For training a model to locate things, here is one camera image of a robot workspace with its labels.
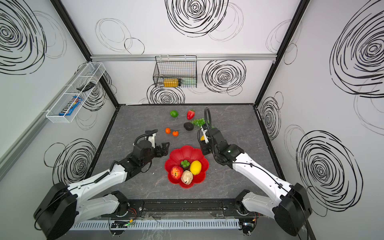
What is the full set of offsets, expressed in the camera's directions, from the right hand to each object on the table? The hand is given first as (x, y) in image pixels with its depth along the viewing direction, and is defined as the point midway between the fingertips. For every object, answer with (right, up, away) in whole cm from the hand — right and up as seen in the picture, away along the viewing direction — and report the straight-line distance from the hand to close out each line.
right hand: (202, 141), depth 79 cm
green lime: (-20, +16, +32) cm, 41 cm away
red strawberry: (-7, +15, +30) cm, 34 cm away
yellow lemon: (-4, -15, +4) cm, 16 cm away
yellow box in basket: (-18, +33, +8) cm, 39 cm away
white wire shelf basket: (-68, +41, +13) cm, 81 cm away
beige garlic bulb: (-8, -18, -2) cm, 20 cm away
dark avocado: (-9, +7, +23) cm, 25 cm away
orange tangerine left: (-22, +4, +20) cm, 30 cm away
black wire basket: (-15, +44, +20) cm, 50 cm away
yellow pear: (+1, -1, +18) cm, 18 cm away
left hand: (-21, -2, +5) cm, 22 cm away
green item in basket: (-8, +34, +8) cm, 35 cm away
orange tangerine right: (-17, +2, +22) cm, 28 cm away
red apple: (-14, -16, -1) cm, 22 cm away
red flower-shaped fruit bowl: (-9, -9, +11) cm, 17 cm away
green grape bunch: (-1, +10, +25) cm, 27 cm away
